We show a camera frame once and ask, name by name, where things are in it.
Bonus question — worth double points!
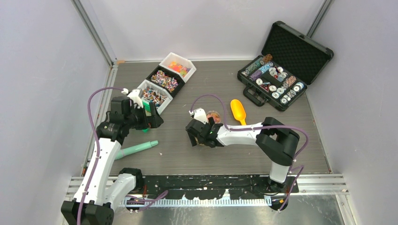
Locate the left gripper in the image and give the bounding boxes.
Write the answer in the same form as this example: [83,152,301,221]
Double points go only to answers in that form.
[125,102,163,130]

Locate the clear plastic jar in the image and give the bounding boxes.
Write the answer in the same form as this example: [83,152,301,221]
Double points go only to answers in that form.
[207,111,222,123]

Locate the green bin with candies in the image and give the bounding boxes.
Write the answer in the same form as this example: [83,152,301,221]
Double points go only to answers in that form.
[143,102,156,133]

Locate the orange plastic scoop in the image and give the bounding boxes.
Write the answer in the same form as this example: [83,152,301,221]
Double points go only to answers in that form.
[230,99,246,126]

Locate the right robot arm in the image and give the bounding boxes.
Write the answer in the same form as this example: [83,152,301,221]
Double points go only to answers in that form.
[185,117,300,192]

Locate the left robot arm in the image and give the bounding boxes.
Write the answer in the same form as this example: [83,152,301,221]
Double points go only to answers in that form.
[61,96,164,225]

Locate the white bin with wrapped candies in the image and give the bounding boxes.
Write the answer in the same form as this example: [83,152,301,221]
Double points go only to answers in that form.
[137,80,173,114]

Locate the white bin with gummy candies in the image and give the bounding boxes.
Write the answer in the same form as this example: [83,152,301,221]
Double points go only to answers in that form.
[159,52,197,83]

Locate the black bin with lollipops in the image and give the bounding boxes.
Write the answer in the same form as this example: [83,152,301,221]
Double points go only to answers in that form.
[146,66,185,98]

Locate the mint green pen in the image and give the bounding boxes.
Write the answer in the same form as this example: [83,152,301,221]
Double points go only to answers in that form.
[115,141,159,160]

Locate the black poker chip case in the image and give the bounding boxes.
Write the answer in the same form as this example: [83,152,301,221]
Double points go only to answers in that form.
[237,21,334,112]

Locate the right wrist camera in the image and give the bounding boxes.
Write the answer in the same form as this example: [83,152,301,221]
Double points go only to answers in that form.
[189,108,208,124]

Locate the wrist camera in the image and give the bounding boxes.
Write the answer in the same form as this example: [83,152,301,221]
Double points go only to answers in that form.
[189,108,208,124]
[127,89,144,108]

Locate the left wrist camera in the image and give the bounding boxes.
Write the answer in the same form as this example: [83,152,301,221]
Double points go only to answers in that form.
[127,89,144,108]

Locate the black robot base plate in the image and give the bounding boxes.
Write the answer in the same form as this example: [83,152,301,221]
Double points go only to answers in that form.
[130,174,299,200]

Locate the aluminium frame rail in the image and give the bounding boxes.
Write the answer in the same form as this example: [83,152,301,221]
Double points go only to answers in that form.
[71,0,117,67]

